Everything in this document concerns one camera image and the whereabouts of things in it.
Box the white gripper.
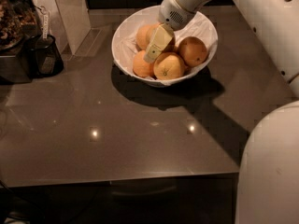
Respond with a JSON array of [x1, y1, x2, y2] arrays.
[[144, 0, 195, 63]]

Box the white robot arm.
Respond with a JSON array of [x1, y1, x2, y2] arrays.
[[159, 0, 299, 224]]

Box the white bowl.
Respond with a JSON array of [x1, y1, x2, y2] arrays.
[[111, 5, 219, 88]]

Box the front orange with stem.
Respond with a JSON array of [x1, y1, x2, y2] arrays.
[[153, 52, 185, 80]]

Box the white napkin liner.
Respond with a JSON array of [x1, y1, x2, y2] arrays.
[[113, 12, 218, 86]]

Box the beige upright board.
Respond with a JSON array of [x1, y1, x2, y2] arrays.
[[32, 0, 91, 54]]

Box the white tagged utensil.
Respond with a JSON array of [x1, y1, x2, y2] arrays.
[[39, 6, 50, 40]]

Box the black mesh cup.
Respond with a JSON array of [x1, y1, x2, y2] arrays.
[[24, 35, 64, 78]]

